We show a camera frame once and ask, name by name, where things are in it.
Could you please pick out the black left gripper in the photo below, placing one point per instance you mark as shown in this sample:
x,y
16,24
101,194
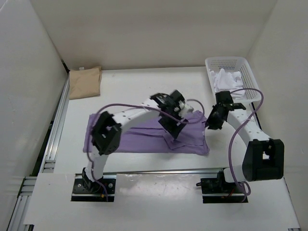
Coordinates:
x,y
173,129

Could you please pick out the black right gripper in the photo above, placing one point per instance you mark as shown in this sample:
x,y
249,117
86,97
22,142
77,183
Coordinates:
x,y
209,121

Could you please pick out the purple t shirt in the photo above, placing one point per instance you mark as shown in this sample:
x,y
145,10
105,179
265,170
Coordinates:
x,y
150,137

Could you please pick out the beige t shirt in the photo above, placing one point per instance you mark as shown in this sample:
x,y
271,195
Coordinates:
x,y
85,83

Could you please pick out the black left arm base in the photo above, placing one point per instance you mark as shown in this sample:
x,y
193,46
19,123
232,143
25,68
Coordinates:
x,y
85,190

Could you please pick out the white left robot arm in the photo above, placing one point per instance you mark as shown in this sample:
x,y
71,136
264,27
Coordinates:
x,y
105,130

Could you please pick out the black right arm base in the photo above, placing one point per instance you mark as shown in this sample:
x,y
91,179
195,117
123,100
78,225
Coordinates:
x,y
216,190

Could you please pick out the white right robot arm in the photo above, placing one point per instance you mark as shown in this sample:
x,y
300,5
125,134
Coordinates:
x,y
264,156

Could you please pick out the white crumpled cloth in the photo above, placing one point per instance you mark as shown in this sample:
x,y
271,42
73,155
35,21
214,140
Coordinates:
x,y
228,81

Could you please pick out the white plastic basket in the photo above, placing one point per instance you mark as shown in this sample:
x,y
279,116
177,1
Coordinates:
x,y
234,64

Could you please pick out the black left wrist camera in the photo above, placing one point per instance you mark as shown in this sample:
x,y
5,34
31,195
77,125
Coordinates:
x,y
173,104

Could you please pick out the aluminium table edge rail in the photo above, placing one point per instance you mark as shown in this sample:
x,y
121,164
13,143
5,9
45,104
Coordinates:
x,y
63,153

